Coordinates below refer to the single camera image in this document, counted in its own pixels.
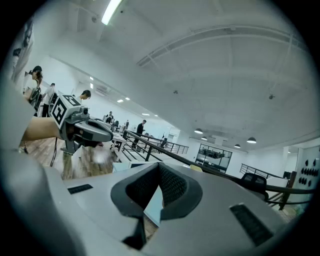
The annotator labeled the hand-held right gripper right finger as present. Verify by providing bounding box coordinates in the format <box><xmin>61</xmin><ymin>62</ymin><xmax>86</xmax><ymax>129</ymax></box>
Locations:
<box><xmin>158</xmin><ymin>161</ymin><xmax>203</xmax><ymax>222</ymax></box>

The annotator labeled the black cable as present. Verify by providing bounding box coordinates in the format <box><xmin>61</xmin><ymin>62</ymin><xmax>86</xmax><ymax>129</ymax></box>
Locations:
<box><xmin>49</xmin><ymin>136</ymin><xmax>59</xmax><ymax>168</ymax></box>

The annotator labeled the person's left forearm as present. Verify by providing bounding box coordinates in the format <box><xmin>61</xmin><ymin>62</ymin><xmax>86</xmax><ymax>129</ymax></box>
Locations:
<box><xmin>21</xmin><ymin>116</ymin><xmax>62</xmax><ymax>143</ymax></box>

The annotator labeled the group of ceiling light panels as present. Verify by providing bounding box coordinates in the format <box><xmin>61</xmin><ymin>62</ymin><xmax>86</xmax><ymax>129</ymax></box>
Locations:
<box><xmin>88</xmin><ymin>75</ymin><xmax>160</xmax><ymax>118</ymax></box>

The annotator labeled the long fluorescent ceiling light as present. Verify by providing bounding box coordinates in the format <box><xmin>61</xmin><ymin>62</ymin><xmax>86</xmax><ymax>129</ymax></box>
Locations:
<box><xmin>100</xmin><ymin>0</ymin><xmax>124</xmax><ymax>26</ymax></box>

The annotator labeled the ceiling air conditioner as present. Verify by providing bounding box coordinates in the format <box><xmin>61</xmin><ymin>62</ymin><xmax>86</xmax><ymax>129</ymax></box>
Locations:
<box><xmin>95</xmin><ymin>85</ymin><xmax>111</xmax><ymax>96</ymax></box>

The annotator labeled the person's white t-shirt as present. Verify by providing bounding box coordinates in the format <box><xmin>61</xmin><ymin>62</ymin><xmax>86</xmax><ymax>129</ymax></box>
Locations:
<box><xmin>0</xmin><ymin>74</ymin><xmax>33</xmax><ymax>151</ymax></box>

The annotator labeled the wall poster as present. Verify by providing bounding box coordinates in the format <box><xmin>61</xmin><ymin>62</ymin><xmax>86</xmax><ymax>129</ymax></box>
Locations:
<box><xmin>10</xmin><ymin>16</ymin><xmax>35</xmax><ymax>81</ymax></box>

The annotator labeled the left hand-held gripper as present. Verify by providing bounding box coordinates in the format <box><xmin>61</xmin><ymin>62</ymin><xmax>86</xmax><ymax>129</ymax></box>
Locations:
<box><xmin>49</xmin><ymin>93</ymin><xmax>115</xmax><ymax>154</ymax></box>

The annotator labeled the white board with black knobs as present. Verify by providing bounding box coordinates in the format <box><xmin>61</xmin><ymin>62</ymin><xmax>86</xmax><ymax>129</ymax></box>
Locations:
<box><xmin>295</xmin><ymin>146</ymin><xmax>320</xmax><ymax>201</ymax></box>

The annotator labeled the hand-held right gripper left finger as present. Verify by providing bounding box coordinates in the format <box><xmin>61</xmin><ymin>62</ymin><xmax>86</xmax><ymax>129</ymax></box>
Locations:
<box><xmin>110</xmin><ymin>161</ymin><xmax>161</xmax><ymax>251</ymax></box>

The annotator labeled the black-framed glass partition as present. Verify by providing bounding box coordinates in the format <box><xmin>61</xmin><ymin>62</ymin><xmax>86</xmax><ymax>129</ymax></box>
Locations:
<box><xmin>195</xmin><ymin>143</ymin><xmax>234</xmax><ymax>174</ymax></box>

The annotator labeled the black office chair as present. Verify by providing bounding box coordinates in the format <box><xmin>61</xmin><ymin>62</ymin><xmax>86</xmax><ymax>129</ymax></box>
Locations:
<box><xmin>239</xmin><ymin>172</ymin><xmax>270</xmax><ymax>201</ymax></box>

